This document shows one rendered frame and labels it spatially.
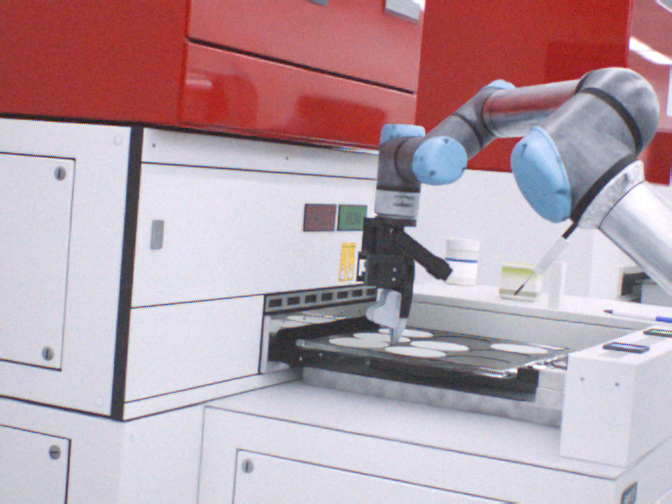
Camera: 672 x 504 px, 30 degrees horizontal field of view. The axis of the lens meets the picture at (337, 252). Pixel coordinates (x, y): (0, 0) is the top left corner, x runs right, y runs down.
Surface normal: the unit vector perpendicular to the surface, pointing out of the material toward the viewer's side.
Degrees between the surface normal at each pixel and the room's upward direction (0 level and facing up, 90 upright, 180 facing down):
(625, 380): 90
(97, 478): 90
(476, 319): 90
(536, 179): 124
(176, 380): 90
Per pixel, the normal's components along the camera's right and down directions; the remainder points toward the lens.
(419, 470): -0.44, 0.02
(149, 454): 0.90, 0.10
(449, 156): 0.43, 0.09
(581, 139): 0.01, -0.42
